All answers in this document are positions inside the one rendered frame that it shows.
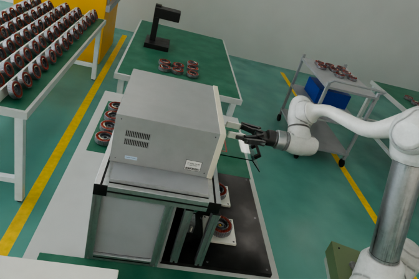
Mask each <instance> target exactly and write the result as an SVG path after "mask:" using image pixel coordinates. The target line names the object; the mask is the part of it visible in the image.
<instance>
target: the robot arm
mask: <svg viewBox="0 0 419 279"><path fill-rule="evenodd" d="M322 116H326V117H328V118H330V119H332V120H334V121H335V122H337V123H338V124H340V125H342V126H344V127H346V128H347V129H349V130H350V131H352V132H354V133H356V134H358V135H360V136H364V137H367V138H377V139H385V138H390V146H389V153H390V155H391V157H392V163H391V166H390V170H389V174H388V178H387V183H386V186H385V190H384V193H383V197H382V202H381V205H380V210H379V213H378V217H377V221H376V224H375V229H374V232H373V237H372V241H371V244H370V247H367V248H365V249H363V250H362V251H361V252H360V254H359V257H358V259H357V262H354V261H351V262H350V263H349V266H350V268H351V269H352V275H351V276H350V278H349V279H414V277H415V276H416V275H417V274H418V273H419V246H418V245H417V244H416V243H415V242H413V241H412V240H410V239H408V238H407V233H408V229H409V226H410V222H411V220H412V216H413V212H414V209H415V205H416V203H417V199H418V195H419V106H414V107H412V108H409V109H407V110H405V111H403V112H401V113H399V114H397V115H394V116H391V117H389V118H386V119H384V120H380V121H376V122H368V121H363V120H361V119H359V118H357V117H355V116H353V115H351V114H348V113H346V112H344V111H342V110H340V109H338V108H336V107H334V106H331V105H324V104H320V105H315V104H313V103H312V102H311V101H310V100H309V98H308V97H306V96H304V95H298V96H296V97H294V98H293V99H292V100H291V102H290V105H289V110H288V116H287V123H288V129H287V131H281V130H276V131H274V130H267V131H263V130H261V127H260V126H255V125H251V124H249V123H245V122H241V124H240V123H234V122H231V121H227V122H226V125H225V127H228V128H233V129H237V130H240V129H242V130H244V131H247V132H248V133H251V134H252V135H245V134H241V133H236V132H232V131H228V135H227V137H228V138H234V139H237V140H242V141H244V144H253V145H260V146H265V145H266V146H272V147H273V148H274V149H279V150H282V151H287V152H288V153H291V154H295V155H299V156H312V155H313V154H316V152H317V150H318V148H319V142H318V140H317V139H316V138H315V137H313V136H311V133H310V126H311V125H312V124H313V123H315V122H316V121H317V119H318V118H319V117H322ZM254 133H255V134H254Z"/></svg>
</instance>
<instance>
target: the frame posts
mask: <svg viewBox="0 0 419 279"><path fill-rule="evenodd" d="M193 212H194V210H191V209H184V211H183V215H182V218H181V222H180V226H179V228H178V232H177V235H176V239H175V242H174V244H173V248H172V251H171V255H170V262H173V261H175V263H177V262H178V259H179V256H180V253H181V249H182V246H183V243H184V241H185V237H186V233H187V231H188V227H189V225H190V221H191V218H192V215H193ZM220 215H221V214H220V210H219V213H218V214H214V213H211V214H210V215H209V219H208V222H207V225H206V227H205V231H204V233H203V236H202V239H201V242H200V245H199V247H198V250H197V253H196V256H195V265H196V266H197V264H199V266H202V264H203V261H204V259H205V255H206V253H207V250H208V247H209V245H210V242H211V239H212V237H213V234H214V231H215V228H216V226H217V223H218V221H219V217H220Z"/></svg>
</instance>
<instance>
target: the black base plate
mask: <svg viewBox="0 0 419 279"><path fill-rule="evenodd" d="M218 181H219V182H220V183H221V184H223V185H224V186H227V187H228V192H229V200H230V204H231V207H223V206H221V208H220V214H221V215H222V216H224V217H226V218H228V219H232V220H233V225H234V233H235V237H236V246H233V245H225V244H216V243H211V242H210V245H209V247H208V250H207V253H206V255H205V259H204V261H203V264H202V266H199V264H197V266H196V265H195V256H196V253H197V250H198V247H199V245H200V242H201V239H202V236H203V229H202V220H201V219H200V217H201V216H202V215H198V214H195V228H194V231H193V233H188V232H187V233H186V237H185V241H184V243H183V246H182V249H181V253H180V256H179V259H178V262H177V263H175V261H173V262H170V255H171V251H172V248H173V244H174V242H175V239H176V235H177V232H178V228H179V226H180V222H181V218H182V215H183V208H179V207H177V208H176V211H175V215H174V218H173V222H172V225H171V229H170V233H169V235H168V239H167V242H166V246H165V250H164V252H163V256H162V260H161V262H160V263H162V264H167V265H177V266H182V267H191V268H200V269H206V270H215V271H221V272H230V273H239V274H245V275H254V276H259V277H269V278H271V276H272V271H271V267H270V264H269V259H268V255H267V251H266V246H265V243H264V238H263V235H262V230H261V226H260V223H259V217H258V213H257V210H256V205H255V201H254V197H253V192H252V189H251V184H250V181H249V178H245V177H239V176H232V175H228V174H221V173H218Z"/></svg>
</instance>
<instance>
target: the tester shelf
mask: <svg viewBox="0 0 419 279"><path fill-rule="evenodd" d="M113 131H114V130H113ZM112 139H113V133H112V136H111V138H110V141H109V144H108V146H107V150H106V152H105V155H104V158H103V160H102V164H101V166H100V169H99V172H98V174H97V177H96V180H95V182H94V188H93V194H95V195H100V196H109V197H116V198H121V199H128V200H133V201H140V202H147V203H152V204H159V205H164V206H172V207H179V208H184V209H191V210H199V211H203V212H209V213H214V214H218V213H219V210H220V208H221V196H220V191H219V181H218V171H217V165H216V168H215V170H214V174H213V177H212V179H209V178H206V177H201V176H194V175H190V174H183V173H176V172H172V171H166V170H161V169H155V168H148V167H144V166H137V165H133V164H126V163H120V162H115V161H109V159H110V151H111V147H112Z"/></svg>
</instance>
